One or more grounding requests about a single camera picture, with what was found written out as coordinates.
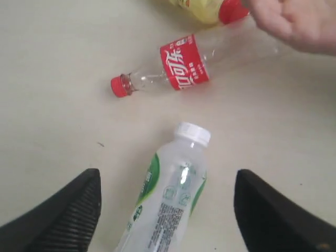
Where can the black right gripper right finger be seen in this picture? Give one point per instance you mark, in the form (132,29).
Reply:
(269,221)

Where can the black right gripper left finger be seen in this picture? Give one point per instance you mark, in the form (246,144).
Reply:
(64,222)

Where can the white bottle green label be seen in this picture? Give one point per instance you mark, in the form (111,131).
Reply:
(173,184)

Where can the clear cola bottle red label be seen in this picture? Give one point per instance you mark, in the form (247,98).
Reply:
(197,58)

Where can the yellow bottle red cap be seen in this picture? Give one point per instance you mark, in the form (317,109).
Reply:
(213,12)

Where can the person's open bare hand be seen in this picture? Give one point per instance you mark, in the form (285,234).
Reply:
(306,26)

